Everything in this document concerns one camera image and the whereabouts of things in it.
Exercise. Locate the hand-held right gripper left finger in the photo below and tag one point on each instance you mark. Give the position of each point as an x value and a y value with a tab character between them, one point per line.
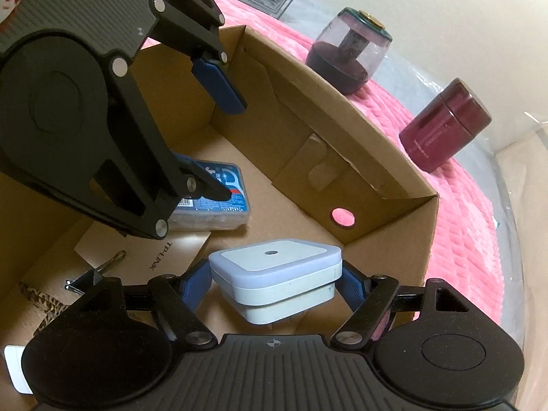
195	287

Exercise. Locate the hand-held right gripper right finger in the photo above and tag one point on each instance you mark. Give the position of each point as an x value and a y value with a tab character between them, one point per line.
353	287

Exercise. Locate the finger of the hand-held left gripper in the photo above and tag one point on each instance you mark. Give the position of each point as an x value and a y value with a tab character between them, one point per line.
188	171
218	85

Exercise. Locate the blue label clear floss box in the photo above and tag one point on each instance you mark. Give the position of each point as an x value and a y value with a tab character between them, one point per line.
237	177

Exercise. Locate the small beige box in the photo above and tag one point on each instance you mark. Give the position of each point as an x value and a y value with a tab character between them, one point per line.
141	248

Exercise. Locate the white square night light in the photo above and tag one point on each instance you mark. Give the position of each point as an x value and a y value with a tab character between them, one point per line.
274	274

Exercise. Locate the brown cardboard box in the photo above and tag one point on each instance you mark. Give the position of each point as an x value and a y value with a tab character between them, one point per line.
278	205

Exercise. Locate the blue binder clip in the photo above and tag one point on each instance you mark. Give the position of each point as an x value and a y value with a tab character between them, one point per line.
85	282

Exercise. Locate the leopard print hair claw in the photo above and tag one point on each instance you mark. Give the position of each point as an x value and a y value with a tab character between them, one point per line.
47	308

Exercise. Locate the white remote control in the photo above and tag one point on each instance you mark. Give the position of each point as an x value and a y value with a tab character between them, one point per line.
15	368

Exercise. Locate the dark purple clear jar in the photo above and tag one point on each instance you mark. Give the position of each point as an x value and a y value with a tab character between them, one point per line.
342	68

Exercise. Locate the maroon metal canister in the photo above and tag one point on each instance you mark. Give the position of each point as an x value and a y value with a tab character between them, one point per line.
441	132

